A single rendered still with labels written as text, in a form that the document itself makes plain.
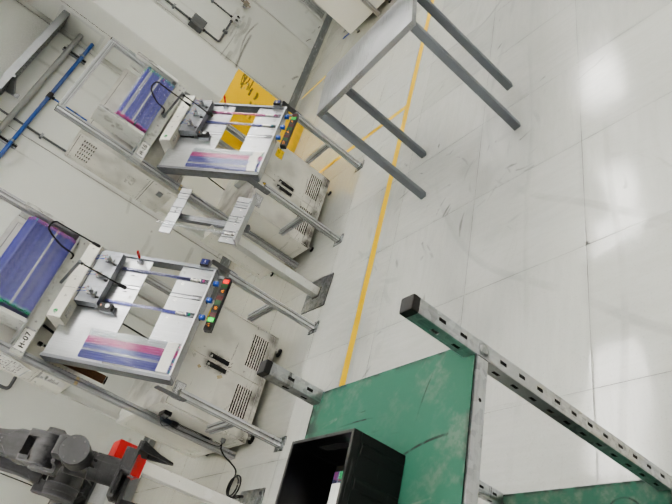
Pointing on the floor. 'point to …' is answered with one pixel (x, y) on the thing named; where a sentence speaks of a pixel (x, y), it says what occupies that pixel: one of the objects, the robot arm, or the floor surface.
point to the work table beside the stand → (385, 36)
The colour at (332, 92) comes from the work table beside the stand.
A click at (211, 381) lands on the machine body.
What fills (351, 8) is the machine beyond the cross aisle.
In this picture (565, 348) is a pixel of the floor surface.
